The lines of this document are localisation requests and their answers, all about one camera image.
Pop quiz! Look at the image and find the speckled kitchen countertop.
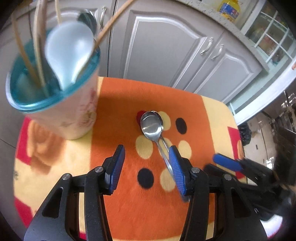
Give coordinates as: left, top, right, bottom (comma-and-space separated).
179, 0, 269, 72

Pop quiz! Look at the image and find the reddish wooden chopstick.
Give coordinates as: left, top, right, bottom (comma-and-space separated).
77, 0, 136, 77

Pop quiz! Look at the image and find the floral cup teal interior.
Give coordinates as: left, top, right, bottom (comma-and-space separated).
6, 50, 100, 140

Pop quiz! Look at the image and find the white cabinet door far right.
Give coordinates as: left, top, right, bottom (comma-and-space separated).
184, 31, 263, 103

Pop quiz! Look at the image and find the brown wooden chopstick pair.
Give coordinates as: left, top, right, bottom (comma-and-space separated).
33, 0, 48, 87

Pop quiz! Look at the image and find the orange yellow patterned towel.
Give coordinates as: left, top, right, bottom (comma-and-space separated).
14, 77, 242, 240

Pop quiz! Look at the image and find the yellow cooking oil bottle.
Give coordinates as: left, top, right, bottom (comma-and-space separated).
217, 0, 240, 23

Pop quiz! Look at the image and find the light bamboo chopstick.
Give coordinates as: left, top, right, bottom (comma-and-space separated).
55, 0, 62, 25

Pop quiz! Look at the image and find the light wooden chopstick left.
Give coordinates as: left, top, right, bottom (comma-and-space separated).
11, 12, 41, 87

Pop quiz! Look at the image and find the white cabinet door centre-right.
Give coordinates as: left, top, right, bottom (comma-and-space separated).
108, 1, 224, 89

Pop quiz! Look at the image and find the steel spoon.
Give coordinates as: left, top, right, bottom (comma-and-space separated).
77, 11, 97, 37
140, 110, 175, 180

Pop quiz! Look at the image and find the white glass-front shelf cabinet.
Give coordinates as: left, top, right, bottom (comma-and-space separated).
241, 1, 295, 69

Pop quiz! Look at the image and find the black garbage bag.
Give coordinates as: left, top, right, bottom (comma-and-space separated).
238, 122, 252, 146

